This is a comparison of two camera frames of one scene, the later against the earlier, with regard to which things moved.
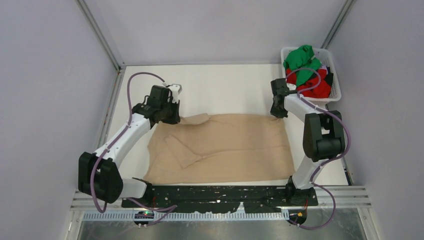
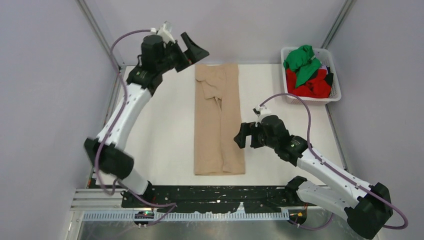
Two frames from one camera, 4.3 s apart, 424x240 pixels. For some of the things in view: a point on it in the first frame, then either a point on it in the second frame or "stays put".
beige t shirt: [229, 149] → [217, 121]
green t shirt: [302, 57] stays put
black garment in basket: [329, 77] stays put
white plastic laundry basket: [325, 59] stays put
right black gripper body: [277, 111] → [270, 142]
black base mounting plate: [269, 199] stays put
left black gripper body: [170, 111] → [166, 65]
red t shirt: [322, 90] stays put
